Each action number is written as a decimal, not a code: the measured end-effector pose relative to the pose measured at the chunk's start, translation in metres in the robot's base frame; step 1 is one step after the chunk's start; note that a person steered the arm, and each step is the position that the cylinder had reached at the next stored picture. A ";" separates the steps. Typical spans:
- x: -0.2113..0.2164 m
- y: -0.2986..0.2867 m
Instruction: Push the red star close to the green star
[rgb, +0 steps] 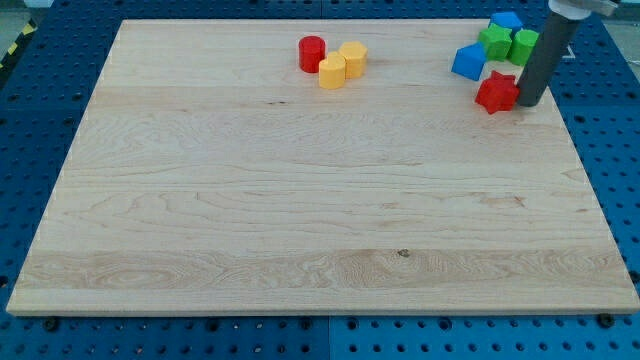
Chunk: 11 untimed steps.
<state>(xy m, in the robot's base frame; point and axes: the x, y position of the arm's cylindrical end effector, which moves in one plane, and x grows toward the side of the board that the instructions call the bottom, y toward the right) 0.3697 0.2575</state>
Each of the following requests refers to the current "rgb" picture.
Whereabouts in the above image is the red star block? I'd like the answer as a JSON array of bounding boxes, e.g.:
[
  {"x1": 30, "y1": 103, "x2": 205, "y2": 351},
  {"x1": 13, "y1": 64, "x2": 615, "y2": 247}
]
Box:
[{"x1": 475, "y1": 71, "x2": 520, "y2": 114}]

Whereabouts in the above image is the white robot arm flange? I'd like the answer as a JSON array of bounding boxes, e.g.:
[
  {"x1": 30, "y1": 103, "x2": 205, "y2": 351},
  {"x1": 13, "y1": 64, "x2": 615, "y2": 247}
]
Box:
[{"x1": 548, "y1": 0, "x2": 619, "y2": 20}]

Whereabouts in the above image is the green star block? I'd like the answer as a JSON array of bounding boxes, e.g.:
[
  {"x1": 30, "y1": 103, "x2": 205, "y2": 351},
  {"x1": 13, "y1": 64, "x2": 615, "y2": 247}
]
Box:
[{"x1": 477, "y1": 24, "x2": 512, "y2": 61}]

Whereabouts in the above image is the wooden board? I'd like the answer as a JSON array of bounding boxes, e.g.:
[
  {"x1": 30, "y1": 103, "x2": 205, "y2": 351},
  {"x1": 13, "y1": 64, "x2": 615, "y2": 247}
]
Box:
[{"x1": 7, "y1": 20, "x2": 639, "y2": 316}]

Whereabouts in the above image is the yellow heart block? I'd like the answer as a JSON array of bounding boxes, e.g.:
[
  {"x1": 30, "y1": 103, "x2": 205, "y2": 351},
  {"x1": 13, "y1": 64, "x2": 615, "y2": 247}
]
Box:
[{"x1": 318, "y1": 51, "x2": 346, "y2": 90}]

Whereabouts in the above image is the yellow hexagon block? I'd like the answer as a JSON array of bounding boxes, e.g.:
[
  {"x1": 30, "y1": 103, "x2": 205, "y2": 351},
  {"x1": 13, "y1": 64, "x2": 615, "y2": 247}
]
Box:
[{"x1": 338, "y1": 41, "x2": 368, "y2": 79}]

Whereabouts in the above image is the red cylinder block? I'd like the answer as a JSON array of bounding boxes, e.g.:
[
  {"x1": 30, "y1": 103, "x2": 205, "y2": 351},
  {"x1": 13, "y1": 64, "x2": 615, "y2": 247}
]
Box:
[{"x1": 298, "y1": 36, "x2": 326, "y2": 73}]

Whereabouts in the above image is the blue pentagon block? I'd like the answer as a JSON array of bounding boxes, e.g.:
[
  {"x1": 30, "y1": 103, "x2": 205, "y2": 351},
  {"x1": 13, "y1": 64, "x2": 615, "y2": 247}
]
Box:
[{"x1": 451, "y1": 42, "x2": 487, "y2": 81}]

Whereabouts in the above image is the green cylinder block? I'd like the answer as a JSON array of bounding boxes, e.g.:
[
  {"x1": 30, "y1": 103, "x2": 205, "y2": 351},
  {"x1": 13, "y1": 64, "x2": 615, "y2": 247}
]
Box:
[{"x1": 508, "y1": 29, "x2": 539, "y2": 66}]

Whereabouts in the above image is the blue block at back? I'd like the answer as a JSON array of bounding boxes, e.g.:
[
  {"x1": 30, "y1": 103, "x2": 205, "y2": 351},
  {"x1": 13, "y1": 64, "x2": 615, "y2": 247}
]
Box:
[{"x1": 489, "y1": 11, "x2": 523, "y2": 34}]

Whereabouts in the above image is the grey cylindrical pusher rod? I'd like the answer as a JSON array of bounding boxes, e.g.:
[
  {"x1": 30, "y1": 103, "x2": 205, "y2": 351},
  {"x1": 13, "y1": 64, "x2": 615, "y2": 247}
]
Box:
[{"x1": 517, "y1": 11, "x2": 590, "y2": 107}]

